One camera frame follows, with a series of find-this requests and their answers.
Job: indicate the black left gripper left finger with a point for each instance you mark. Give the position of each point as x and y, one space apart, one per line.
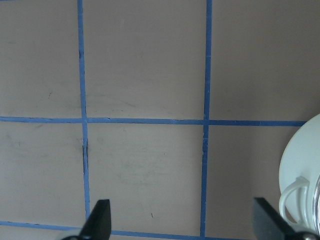
99 225

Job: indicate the pale green electric pot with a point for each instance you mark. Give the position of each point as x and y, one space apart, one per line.
299 178

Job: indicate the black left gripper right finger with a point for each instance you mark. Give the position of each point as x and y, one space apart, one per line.
267 224

